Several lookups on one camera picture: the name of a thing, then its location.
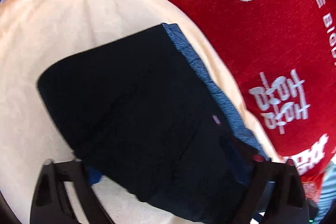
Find black pants with blue stripes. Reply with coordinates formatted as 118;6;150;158
37;22;271;224

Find cream cloth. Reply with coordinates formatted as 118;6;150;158
0;0;284;224

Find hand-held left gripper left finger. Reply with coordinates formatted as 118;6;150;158
29;158;116;224

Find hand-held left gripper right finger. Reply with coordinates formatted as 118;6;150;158
236;155;310;224

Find teal striped cloth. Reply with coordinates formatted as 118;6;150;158
314;164;336;224

